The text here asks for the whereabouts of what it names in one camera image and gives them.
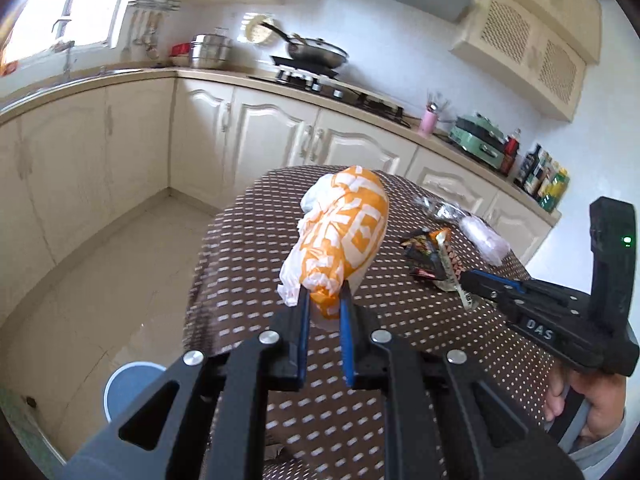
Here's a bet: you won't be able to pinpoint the beige countertop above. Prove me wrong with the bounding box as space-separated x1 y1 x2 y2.
0 65 563 228

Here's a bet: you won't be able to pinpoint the black gas hob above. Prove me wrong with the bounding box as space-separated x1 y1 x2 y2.
247 72 406 123

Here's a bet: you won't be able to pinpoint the pink utensil holder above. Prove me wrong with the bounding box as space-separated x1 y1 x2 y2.
419 107 440 138

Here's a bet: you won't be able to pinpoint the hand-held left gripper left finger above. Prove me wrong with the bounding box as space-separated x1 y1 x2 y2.
59 285 312 480

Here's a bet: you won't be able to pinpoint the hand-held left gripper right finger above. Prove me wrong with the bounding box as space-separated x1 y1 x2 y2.
337 282 586 480

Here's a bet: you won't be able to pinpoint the blue plastic bin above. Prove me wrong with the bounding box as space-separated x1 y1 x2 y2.
102 361 168 423

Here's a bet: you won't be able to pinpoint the person's right hand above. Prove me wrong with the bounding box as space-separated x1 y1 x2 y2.
544 367 628 453

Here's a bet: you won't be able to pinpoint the large lattice door cabinet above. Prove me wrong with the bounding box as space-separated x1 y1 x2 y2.
450 0 587 122

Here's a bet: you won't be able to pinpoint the cream dotted colander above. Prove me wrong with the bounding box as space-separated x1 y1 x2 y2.
242 14 281 43

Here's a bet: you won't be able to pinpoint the brown polka dot tablecloth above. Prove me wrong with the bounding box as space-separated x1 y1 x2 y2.
185 164 561 480

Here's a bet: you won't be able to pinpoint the clear orange-tipped wrapper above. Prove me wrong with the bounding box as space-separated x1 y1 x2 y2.
429 226 483 311

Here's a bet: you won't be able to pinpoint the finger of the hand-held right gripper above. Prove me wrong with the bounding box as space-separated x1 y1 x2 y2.
461 281 522 319
469 269 592 312

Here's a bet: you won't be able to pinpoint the dark snack wrapper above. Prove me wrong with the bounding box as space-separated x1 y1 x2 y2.
399 227 443 281

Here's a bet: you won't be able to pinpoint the clear plastic bag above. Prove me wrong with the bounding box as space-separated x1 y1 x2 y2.
457 215 512 266

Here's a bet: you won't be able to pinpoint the chrome faucet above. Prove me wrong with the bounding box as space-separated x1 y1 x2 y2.
52 17 76 81

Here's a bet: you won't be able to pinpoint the person's right forearm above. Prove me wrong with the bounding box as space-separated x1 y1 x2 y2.
567 407 632 472

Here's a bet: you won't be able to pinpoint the stainless steamer pot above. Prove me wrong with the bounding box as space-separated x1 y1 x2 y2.
189 32 234 70

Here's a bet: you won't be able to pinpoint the black wok stand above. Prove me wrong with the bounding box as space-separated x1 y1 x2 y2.
270 55 341 78

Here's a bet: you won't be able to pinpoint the soy sauce bottle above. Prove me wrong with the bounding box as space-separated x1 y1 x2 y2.
525 152 548 196

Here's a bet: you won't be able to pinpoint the black wok with lid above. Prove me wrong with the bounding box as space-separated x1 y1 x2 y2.
260 20 349 68

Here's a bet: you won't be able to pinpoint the orange and white plastic bag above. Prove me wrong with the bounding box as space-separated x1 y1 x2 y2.
277 165 391 318

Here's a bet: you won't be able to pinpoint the cream base cabinets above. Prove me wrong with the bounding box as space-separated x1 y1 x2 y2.
0 72 561 311

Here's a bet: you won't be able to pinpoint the kitchen window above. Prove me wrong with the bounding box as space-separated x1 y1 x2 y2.
0 0 141 63

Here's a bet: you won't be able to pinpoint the green electric cooker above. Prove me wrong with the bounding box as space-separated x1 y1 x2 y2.
448 114 507 170

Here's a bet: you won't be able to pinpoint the hanging strainer ladle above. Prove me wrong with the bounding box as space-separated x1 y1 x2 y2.
145 10 166 58

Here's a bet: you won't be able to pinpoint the dark glass bottle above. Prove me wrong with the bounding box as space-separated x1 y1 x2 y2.
514 144 542 186

